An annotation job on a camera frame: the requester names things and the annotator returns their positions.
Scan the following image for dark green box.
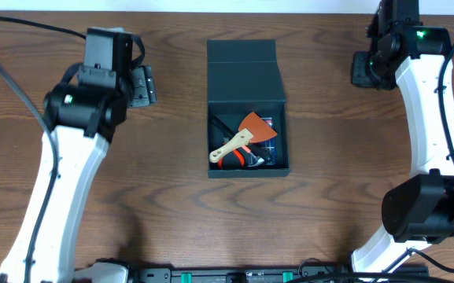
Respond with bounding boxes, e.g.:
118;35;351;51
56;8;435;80
207;39;290;178

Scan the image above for red-handled pliers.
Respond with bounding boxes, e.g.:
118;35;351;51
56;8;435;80
218;149;245;170

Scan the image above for precision screwdriver set case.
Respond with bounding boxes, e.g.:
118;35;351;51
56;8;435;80
260;117;277;166

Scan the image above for orange scraper wooden handle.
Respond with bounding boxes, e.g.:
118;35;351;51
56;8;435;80
209;112;277;163

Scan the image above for small black-handled claw hammer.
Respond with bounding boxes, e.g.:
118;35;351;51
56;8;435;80
209;116;269;167

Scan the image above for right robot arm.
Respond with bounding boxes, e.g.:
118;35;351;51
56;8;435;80
350;0;454;282

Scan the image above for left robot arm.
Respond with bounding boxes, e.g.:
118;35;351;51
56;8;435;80
0;28;157;282

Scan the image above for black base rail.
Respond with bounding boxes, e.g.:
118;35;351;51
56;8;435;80
72;259;430;283

